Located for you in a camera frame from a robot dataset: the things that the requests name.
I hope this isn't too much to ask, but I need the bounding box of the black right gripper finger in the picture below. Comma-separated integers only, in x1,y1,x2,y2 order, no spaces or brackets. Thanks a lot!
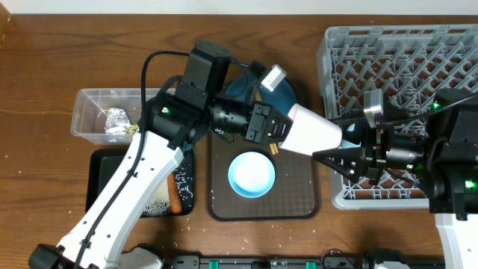
329,114,367,126
312,147,364,178

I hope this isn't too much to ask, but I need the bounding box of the pink cup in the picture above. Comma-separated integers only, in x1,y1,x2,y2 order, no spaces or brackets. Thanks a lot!
279,103,342,156

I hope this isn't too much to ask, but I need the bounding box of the dark blue plate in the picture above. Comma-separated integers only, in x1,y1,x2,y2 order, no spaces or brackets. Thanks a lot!
226,75,297,116

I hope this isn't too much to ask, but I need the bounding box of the orange carrot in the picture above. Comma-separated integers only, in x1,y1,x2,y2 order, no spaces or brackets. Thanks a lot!
167,173,182,214

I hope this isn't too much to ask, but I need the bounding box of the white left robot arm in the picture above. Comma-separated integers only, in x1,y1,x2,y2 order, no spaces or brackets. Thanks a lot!
28,41,292,269

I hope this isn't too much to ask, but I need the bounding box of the clear plastic waste bin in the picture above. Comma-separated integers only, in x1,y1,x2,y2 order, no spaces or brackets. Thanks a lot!
71,88,141,145

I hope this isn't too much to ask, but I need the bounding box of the black waste tray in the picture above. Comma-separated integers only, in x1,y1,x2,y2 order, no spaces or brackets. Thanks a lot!
85,148,195,218

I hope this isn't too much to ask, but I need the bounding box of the spilled rice pile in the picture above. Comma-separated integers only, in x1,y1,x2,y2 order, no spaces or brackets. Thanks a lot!
142,167,194,217

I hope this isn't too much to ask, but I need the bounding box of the light blue cup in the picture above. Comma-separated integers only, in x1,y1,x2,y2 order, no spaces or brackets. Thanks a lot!
341,123,364,149

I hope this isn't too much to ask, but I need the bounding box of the grey dishwasher rack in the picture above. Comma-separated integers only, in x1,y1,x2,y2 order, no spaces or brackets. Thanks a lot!
317,25,477,210

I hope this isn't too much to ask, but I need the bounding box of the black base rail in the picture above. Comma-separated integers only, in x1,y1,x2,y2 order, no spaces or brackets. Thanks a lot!
163,249,410,269

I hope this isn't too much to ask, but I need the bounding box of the light blue rice bowl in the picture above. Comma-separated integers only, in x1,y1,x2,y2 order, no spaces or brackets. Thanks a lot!
227,151,276,199

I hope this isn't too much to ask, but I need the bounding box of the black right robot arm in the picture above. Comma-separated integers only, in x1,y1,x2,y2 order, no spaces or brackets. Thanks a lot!
312,88,477,268

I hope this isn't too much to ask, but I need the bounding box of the brown serving tray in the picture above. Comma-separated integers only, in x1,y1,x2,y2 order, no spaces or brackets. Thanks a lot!
207,134,320,221

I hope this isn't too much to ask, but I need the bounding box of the silver yellow snack wrapper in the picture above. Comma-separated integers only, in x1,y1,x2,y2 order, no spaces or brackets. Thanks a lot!
105,108,139,135

